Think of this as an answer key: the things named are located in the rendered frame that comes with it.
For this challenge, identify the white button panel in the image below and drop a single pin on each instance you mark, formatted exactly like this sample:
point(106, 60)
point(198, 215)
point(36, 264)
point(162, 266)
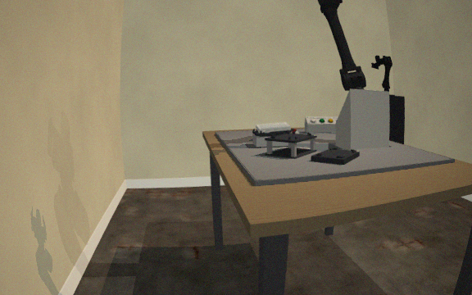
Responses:
point(320, 124)

